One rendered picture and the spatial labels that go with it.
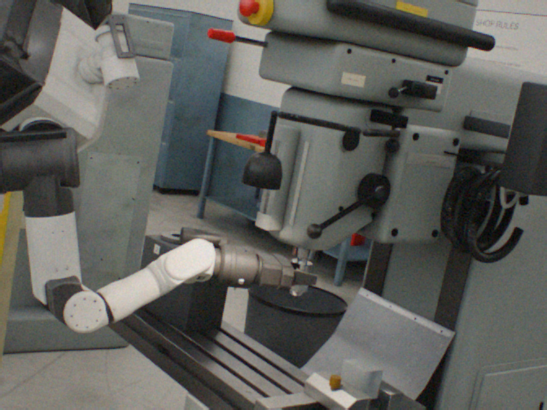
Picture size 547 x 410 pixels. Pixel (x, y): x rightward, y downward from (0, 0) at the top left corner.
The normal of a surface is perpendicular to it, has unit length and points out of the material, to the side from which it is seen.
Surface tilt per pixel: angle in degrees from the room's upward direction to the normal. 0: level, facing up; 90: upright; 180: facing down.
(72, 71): 58
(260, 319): 93
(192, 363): 90
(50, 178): 87
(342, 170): 90
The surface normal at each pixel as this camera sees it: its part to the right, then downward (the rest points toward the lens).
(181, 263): 0.31, -0.33
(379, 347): -0.61, -0.47
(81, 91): 0.78, -0.30
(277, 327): -0.35, 0.16
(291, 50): -0.77, -0.04
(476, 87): 0.60, 0.26
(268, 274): 0.24, 0.22
